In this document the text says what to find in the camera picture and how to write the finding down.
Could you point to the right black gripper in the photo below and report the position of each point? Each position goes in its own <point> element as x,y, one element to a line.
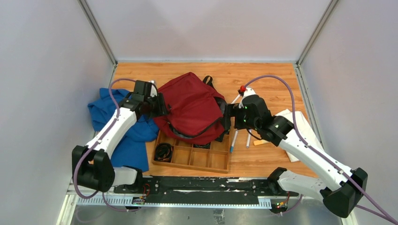
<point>232,110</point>

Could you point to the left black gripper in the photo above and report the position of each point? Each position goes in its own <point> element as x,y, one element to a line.
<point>160,105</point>

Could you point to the white marker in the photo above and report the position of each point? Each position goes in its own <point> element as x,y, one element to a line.
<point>236,99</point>

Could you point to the red backpack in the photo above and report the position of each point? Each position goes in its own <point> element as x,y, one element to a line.
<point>196,110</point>

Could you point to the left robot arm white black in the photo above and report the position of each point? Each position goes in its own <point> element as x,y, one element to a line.
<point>92,170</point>

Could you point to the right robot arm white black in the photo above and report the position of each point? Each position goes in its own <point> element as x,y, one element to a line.
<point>338,186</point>

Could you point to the blue capped marker left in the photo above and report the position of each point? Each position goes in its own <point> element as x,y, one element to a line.
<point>233,141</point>

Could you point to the blue capped marker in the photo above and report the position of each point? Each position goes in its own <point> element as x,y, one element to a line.
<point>248,141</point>
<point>233,141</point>

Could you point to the blue capped marker right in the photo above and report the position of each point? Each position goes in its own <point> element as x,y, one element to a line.
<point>248,141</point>

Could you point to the blue cloth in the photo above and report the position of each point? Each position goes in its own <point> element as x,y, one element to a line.
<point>131,149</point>

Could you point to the wooden compartment tray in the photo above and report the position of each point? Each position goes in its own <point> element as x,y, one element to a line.
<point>180,154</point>

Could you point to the white paper towel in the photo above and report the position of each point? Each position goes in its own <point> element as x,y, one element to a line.
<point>304,127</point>

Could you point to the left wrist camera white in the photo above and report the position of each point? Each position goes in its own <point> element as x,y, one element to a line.
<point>154,90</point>

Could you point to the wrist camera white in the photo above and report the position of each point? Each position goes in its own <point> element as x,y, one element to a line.
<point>154,90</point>
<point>245,92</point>

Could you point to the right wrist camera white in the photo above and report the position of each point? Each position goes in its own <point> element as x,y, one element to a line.
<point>245,92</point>

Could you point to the coiled cable tray middle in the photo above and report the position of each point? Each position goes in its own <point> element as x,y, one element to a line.
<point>202,146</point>

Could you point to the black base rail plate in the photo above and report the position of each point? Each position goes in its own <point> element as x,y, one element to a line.
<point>204,190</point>

